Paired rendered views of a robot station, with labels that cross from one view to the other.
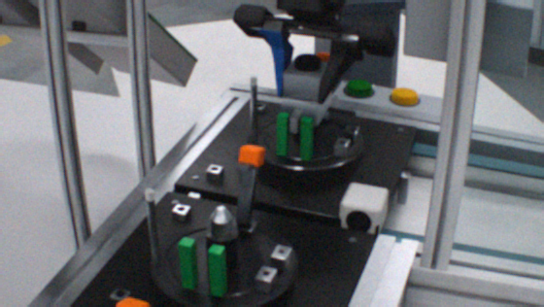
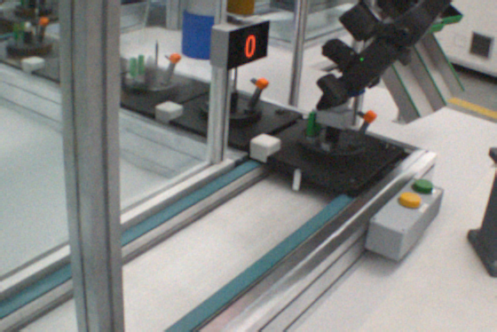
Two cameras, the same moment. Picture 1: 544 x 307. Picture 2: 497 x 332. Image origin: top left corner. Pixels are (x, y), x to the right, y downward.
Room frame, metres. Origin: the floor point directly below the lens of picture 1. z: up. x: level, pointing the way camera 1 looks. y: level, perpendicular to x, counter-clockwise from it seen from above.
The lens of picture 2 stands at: (0.90, -1.27, 1.52)
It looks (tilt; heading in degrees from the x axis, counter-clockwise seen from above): 26 degrees down; 104
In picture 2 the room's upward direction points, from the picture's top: 5 degrees clockwise
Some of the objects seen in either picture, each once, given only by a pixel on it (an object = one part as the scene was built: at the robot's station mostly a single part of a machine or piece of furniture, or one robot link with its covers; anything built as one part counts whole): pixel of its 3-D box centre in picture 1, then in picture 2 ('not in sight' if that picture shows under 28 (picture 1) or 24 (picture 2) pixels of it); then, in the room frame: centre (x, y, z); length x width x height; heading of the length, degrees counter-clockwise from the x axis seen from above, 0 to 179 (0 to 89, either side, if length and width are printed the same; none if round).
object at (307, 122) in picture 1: (306, 138); (311, 123); (0.74, -0.04, 1.01); 0.01 x 0.01 x 0.05; 70
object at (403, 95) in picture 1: (404, 98); (409, 201); (0.96, -0.19, 0.96); 0.04 x 0.04 x 0.02
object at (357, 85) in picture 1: (358, 90); (422, 187); (0.99, -0.13, 0.96); 0.04 x 0.04 x 0.02
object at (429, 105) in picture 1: (403, 118); (406, 216); (0.96, -0.19, 0.93); 0.21 x 0.07 x 0.06; 70
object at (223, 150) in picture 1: (305, 159); (330, 152); (0.79, -0.04, 0.96); 0.24 x 0.24 x 0.02; 70
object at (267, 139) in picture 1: (305, 145); (331, 144); (0.79, -0.04, 0.98); 0.14 x 0.14 x 0.02
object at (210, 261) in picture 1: (221, 243); (231, 96); (0.55, 0.04, 1.01); 0.24 x 0.24 x 0.13; 70
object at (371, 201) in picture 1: (363, 211); (264, 148); (0.66, -0.10, 0.97); 0.05 x 0.05 x 0.04; 70
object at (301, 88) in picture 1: (304, 88); (331, 106); (0.78, -0.04, 1.06); 0.08 x 0.04 x 0.07; 161
